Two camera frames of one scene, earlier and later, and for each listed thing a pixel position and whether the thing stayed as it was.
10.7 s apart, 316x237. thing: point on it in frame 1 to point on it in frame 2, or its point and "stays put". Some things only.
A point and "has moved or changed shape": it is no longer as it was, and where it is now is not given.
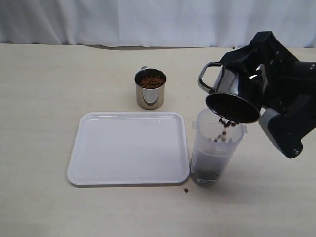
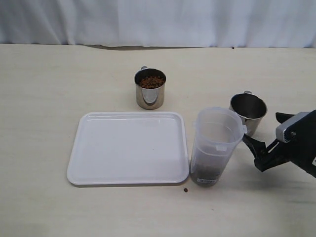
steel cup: x=239 y=93 has moved or changed shape
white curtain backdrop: x=157 y=23 stays put
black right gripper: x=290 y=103 to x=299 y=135
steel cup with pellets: x=150 y=84 stays put
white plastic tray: x=129 y=148 stays put
